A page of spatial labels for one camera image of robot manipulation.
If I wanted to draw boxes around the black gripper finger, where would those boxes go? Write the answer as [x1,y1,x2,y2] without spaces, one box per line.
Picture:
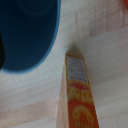
[0,32,7,71]

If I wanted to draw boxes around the orange pasta box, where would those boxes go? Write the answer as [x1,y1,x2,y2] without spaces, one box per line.
[55,53,101,128]

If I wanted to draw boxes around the blue drinking cup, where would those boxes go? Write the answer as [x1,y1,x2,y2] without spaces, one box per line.
[0,0,62,73]

